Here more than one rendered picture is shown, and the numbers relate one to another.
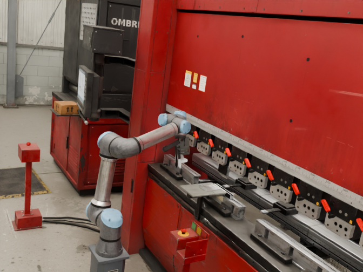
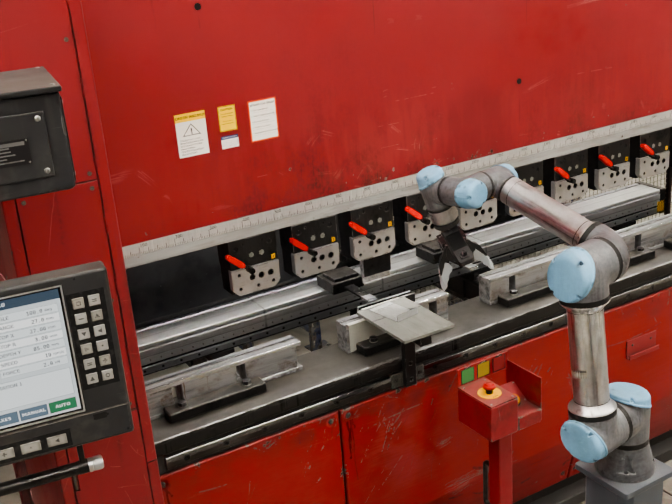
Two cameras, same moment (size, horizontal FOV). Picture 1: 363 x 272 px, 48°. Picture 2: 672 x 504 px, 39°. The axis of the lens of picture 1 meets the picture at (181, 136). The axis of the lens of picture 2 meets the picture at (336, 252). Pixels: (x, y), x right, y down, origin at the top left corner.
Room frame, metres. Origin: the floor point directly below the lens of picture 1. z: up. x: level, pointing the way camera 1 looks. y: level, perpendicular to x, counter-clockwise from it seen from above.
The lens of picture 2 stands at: (2.61, 2.45, 2.24)
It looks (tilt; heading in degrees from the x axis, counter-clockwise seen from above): 21 degrees down; 273
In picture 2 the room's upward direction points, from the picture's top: 5 degrees counter-clockwise
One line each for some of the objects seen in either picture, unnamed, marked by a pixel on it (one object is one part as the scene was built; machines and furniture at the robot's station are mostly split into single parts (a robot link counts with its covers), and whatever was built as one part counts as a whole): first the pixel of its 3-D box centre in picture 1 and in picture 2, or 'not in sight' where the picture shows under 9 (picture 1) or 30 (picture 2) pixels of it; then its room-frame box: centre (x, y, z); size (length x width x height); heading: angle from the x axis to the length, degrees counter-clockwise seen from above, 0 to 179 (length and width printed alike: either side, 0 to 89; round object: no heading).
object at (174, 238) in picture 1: (187, 241); (499, 395); (2.27, -0.13, 0.75); 0.20 x 0.16 x 0.18; 32
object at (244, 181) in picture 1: (237, 183); (351, 285); (2.70, -0.44, 1.01); 0.26 x 0.12 x 0.05; 122
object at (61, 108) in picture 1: (65, 107); not in sight; (4.25, 1.28, 1.04); 0.30 x 0.26 x 0.12; 33
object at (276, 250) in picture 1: (270, 247); (536, 290); (2.07, -0.58, 0.89); 0.30 x 0.05 x 0.03; 32
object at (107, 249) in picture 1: (109, 242); (625, 449); (2.01, 0.32, 0.82); 0.15 x 0.15 x 0.10
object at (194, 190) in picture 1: (202, 189); (404, 319); (2.54, -0.19, 1.00); 0.26 x 0.18 x 0.01; 122
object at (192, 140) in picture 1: (194, 134); (248, 260); (2.98, -0.09, 1.26); 0.15 x 0.09 x 0.17; 32
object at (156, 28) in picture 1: (177, 128); (48, 326); (3.54, 0.04, 1.15); 0.85 x 0.25 x 2.30; 122
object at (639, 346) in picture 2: not in sight; (642, 345); (1.66, -0.72, 0.58); 0.15 x 0.02 x 0.07; 32
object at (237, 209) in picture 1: (223, 200); (393, 319); (2.57, -0.35, 0.92); 0.39 x 0.06 x 0.10; 32
